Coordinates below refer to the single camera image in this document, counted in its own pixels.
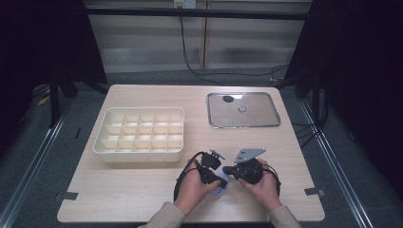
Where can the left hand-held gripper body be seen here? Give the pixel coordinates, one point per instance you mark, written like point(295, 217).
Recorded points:
point(209, 161)

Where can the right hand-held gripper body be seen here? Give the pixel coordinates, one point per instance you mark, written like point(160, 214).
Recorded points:
point(250, 171)

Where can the lavender ankle sock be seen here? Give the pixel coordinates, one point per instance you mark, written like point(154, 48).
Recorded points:
point(219, 192)

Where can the person's right hand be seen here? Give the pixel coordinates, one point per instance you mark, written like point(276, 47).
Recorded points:
point(266, 190)

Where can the person's left hand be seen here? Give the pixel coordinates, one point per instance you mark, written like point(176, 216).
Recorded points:
point(191, 190)

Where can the shiny rectangular metal tray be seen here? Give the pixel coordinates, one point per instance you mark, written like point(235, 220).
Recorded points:
point(253, 117)

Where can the grey tape strip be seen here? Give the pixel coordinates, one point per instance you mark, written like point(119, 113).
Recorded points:
point(67, 196)
point(314, 191)

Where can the cream divided storage box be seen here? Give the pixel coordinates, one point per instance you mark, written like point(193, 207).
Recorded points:
point(139, 155)

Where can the black horizontal bar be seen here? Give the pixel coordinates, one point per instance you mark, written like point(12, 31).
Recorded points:
point(196, 13)

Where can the black curtain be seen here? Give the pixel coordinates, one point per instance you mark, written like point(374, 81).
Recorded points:
point(41, 38)
point(361, 63)

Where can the black metal stand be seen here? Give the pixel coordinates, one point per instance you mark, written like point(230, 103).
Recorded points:
point(54, 101)

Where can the small yellow object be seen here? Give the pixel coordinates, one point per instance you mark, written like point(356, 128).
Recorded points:
point(43, 100)

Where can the metal floor rail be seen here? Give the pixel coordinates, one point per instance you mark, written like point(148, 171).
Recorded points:
point(34, 158)
point(335, 164)

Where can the white wall socket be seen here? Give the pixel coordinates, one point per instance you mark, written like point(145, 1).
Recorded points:
point(185, 3)

